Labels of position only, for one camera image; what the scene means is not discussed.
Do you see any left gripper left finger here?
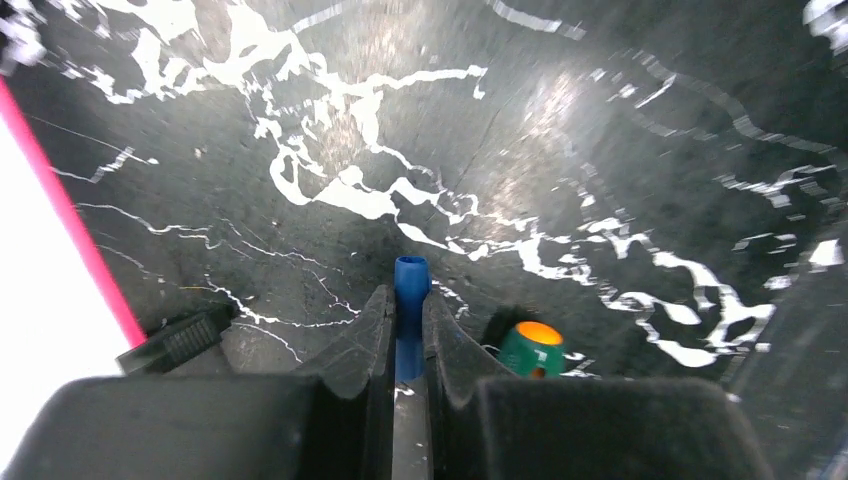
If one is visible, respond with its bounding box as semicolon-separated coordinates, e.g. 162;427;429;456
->
5;285;395;479

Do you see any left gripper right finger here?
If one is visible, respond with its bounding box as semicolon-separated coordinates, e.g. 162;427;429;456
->
423;296;773;479

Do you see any blue marker cap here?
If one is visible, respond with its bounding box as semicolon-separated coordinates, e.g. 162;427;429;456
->
394;256;432;383

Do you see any pink framed whiteboard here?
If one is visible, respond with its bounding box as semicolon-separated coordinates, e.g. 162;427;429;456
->
0;76;233;465

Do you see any green handled screwdriver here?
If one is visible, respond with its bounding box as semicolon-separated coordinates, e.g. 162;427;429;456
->
496;321;565;378

